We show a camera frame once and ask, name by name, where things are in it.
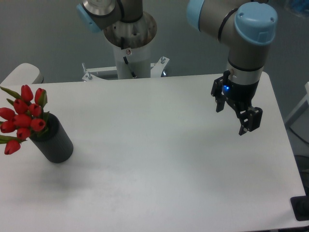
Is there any dark grey ribbed vase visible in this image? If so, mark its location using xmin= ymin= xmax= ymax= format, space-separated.
xmin=30 ymin=114 xmax=73 ymax=163

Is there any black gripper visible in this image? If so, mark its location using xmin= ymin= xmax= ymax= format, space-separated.
xmin=211 ymin=70 xmax=263 ymax=135

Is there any black cable on pedestal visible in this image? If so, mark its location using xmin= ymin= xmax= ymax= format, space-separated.
xmin=122 ymin=56 xmax=138 ymax=79

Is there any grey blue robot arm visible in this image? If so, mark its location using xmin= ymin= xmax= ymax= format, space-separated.
xmin=76 ymin=0 xmax=278 ymax=135

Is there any white furniture at right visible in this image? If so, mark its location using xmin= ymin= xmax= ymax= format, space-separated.
xmin=284 ymin=82 xmax=309 ymax=128

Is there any white chair armrest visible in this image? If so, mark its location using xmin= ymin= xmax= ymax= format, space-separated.
xmin=0 ymin=63 xmax=44 ymax=86

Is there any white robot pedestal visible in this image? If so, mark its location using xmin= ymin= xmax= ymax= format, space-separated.
xmin=82 ymin=12 xmax=169 ymax=81

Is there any red tulip bouquet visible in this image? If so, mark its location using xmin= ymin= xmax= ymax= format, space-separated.
xmin=0 ymin=85 xmax=49 ymax=155

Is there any black corner device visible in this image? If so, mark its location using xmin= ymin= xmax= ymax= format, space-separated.
xmin=290 ymin=196 xmax=309 ymax=221

